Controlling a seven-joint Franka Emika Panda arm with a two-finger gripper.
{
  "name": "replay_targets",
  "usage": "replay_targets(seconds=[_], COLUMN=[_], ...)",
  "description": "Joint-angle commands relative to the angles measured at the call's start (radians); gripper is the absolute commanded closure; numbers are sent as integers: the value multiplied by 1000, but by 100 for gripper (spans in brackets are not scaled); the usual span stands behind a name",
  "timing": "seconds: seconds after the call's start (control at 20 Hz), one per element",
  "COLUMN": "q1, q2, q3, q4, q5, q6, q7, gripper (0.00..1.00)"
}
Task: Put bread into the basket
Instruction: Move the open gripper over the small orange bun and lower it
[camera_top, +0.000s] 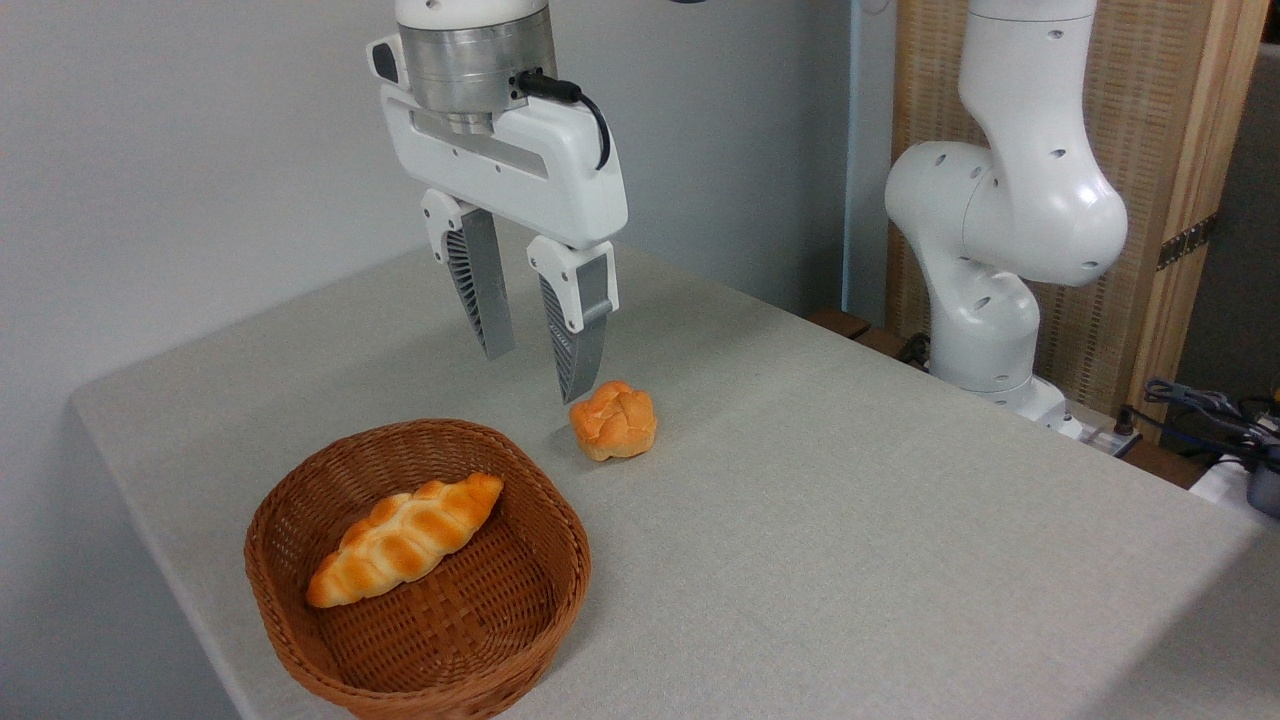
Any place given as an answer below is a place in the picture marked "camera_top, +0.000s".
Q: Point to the round bread roll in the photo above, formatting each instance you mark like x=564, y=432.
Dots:
x=612, y=420

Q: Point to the grey tablecloth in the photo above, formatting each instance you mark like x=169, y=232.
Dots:
x=850, y=550

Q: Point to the brown wicker basket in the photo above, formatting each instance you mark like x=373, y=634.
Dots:
x=470, y=640

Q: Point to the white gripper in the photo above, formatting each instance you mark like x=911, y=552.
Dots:
x=560, y=185

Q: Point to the metal screen hinge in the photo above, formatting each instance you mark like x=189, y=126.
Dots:
x=1188, y=242

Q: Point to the long braided bread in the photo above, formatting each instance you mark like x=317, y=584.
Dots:
x=400, y=540

